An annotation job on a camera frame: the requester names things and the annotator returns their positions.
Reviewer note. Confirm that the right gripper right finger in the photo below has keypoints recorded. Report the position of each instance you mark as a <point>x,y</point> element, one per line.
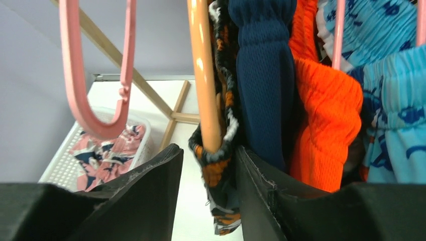
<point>275,206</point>

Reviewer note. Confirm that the orange camouflage shorts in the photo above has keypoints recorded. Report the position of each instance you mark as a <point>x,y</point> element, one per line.
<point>218,167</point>

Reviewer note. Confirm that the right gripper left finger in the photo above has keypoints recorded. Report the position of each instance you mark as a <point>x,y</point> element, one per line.
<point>139,205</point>

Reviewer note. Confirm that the navy blue shorts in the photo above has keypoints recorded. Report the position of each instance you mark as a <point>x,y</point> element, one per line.
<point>265,71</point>

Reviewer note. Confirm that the light blue fish shorts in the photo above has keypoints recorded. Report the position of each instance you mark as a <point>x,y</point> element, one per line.
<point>379,50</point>

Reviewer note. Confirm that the bright orange shorts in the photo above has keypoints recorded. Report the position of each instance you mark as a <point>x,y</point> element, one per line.
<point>332,101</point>

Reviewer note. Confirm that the orange wooden hanger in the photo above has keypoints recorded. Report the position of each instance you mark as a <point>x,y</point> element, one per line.
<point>204,74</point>

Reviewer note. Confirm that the pink shark print shorts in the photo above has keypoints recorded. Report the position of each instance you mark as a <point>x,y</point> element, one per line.
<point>102,161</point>

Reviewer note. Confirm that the white plastic perforated basket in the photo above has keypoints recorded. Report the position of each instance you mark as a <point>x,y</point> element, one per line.
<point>63,169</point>

